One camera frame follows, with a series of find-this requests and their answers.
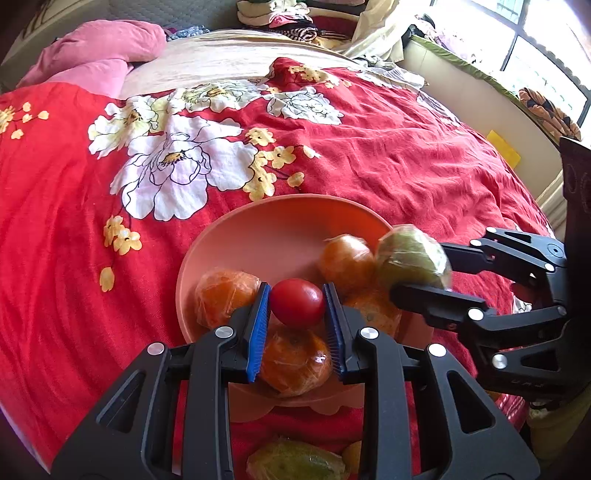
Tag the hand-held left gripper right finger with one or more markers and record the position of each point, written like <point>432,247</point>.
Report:
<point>334,332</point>

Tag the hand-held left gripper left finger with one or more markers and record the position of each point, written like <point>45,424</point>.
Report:
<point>256,332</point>

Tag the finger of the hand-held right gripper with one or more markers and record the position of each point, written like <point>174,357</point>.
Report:
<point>438,307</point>
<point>508,254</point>

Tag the red tomato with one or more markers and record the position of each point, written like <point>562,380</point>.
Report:
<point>295,302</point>

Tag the brown round fruit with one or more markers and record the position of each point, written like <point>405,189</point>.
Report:
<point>354,457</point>

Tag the large green orange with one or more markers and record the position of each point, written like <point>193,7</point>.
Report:
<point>295,464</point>

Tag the yellow object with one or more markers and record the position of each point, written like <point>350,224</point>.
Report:
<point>503,148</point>

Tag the orange patterned cushion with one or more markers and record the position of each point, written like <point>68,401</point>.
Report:
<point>549,113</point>

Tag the red floral blanket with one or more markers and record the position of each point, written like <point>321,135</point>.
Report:
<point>69,230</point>

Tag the crumpled white clothes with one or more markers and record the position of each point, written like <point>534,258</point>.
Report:
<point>392,74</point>

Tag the window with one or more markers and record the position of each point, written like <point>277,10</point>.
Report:
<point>531,37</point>

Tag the mixed clothes heap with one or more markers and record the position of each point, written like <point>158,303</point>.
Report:
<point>438,34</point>

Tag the cream curtain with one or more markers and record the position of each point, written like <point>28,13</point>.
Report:
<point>378,32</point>

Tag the beige blanket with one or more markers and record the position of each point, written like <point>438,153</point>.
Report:
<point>231,60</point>

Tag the dark patterned pillow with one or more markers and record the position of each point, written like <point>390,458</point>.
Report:
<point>189,33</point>

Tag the pink blanket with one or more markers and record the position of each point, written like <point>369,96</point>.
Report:
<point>87,76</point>

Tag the pile of folded clothes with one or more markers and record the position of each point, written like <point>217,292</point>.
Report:
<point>295,21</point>

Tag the pink pillow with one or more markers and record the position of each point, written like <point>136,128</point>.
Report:
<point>106,41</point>

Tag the grey quilted headboard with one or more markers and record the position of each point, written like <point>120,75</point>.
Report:
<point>184,11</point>

